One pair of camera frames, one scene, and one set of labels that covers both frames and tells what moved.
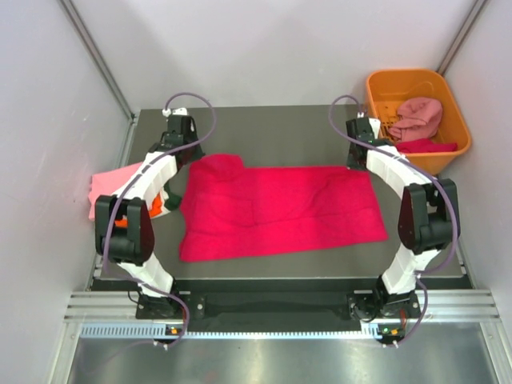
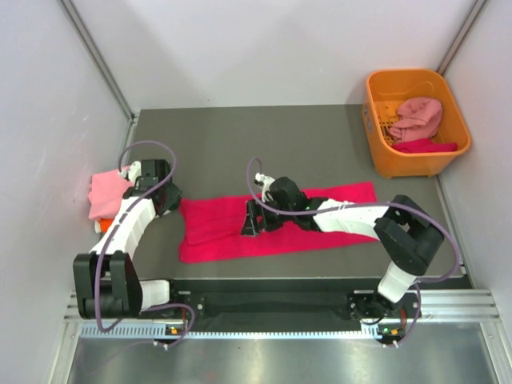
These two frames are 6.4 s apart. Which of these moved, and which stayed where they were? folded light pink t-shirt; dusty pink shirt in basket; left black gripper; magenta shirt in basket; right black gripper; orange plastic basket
Moved: right black gripper; left black gripper
Stayed: orange plastic basket; folded light pink t-shirt; dusty pink shirt in basket; magenta shirt in basket
